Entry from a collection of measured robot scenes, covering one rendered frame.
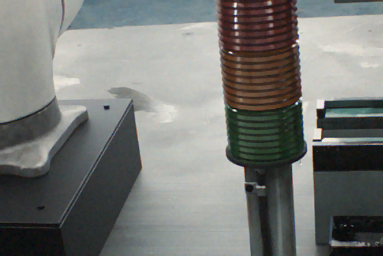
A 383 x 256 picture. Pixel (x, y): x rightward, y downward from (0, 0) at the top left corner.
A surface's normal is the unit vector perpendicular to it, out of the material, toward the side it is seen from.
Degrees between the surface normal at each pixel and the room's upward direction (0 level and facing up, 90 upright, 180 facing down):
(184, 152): 0
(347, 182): 90
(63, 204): 2
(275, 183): 90
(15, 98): 98
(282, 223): 90
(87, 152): 2
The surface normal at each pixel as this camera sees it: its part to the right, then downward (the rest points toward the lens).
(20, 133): 0.54, 0.21
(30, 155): 0.04, -0.80
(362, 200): -0.18, 0.40
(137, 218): -0.10, -0.92
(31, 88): 0.79, 0.29
